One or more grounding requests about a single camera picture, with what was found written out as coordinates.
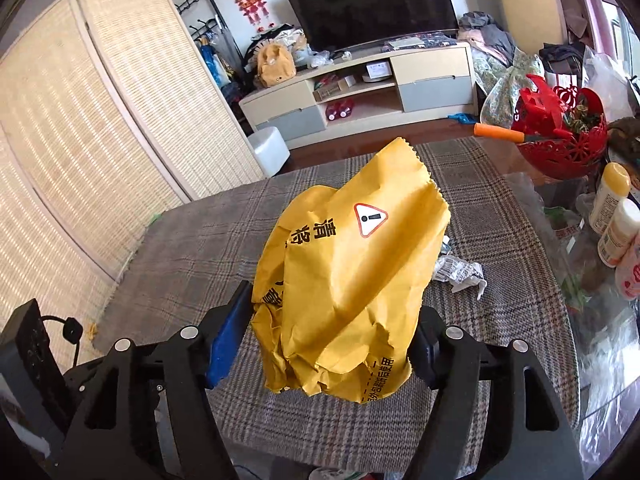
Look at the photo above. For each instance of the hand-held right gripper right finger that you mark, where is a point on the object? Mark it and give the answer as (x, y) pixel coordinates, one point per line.
(429, 360)

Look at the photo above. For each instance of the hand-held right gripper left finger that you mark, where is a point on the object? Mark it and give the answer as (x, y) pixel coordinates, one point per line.
(227, 340)

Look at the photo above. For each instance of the white paper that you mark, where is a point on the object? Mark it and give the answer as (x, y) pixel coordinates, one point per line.
(460, 272)

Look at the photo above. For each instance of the yellow paper bag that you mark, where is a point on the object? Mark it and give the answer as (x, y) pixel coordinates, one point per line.
(350, 280)

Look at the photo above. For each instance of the plaid tablecloth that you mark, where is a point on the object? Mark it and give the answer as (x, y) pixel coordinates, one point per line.
(200, 240)

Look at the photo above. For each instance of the white stool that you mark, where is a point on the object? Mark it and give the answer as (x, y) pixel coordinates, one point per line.
(269, 152)

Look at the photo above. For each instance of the pink label white bottle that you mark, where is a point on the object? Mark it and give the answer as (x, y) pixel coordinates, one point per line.
(631, 275)

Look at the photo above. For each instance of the small white bottle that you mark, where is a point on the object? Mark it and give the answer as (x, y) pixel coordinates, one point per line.
(620, 235)

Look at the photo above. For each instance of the yellow capped white bottle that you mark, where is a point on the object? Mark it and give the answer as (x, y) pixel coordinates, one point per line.
(607, 200)

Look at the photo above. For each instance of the red openwork basket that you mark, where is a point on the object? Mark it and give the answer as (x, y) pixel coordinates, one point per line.
(560, 157)

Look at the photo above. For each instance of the woven folding screen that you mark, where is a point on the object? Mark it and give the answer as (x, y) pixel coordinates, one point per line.
(100, 135)

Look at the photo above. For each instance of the blue toy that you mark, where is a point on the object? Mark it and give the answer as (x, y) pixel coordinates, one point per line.
(462, 118)

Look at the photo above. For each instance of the red drink bottles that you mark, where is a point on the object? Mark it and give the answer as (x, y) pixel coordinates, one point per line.
(340, 110)

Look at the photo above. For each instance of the small cardboard box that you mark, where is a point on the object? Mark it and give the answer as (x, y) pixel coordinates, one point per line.
(332, 90)

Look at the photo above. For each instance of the yellow plush bag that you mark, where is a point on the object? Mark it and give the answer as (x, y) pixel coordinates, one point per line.
(275, 67)

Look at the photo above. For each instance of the floral cloth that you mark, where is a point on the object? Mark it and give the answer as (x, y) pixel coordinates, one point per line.
(505, 90)

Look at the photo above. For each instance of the beige grey television cabinet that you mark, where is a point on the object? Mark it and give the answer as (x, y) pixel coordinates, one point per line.
(435, 67)

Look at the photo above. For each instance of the white device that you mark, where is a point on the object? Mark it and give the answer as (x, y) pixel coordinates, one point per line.
(377, 70)

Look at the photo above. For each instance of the pile of clothes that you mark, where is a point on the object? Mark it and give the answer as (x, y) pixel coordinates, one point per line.
(487, 35)

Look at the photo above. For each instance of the black coat rack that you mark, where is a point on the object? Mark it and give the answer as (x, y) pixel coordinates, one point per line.
(210, 10)

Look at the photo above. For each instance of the white plastic bag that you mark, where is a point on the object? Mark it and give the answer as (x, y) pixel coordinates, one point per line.
(607, 80)

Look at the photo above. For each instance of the black television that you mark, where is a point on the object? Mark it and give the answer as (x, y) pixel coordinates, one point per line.
(375, 5)

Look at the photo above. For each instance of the pink curtain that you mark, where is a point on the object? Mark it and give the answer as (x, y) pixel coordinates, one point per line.
(592, 0)

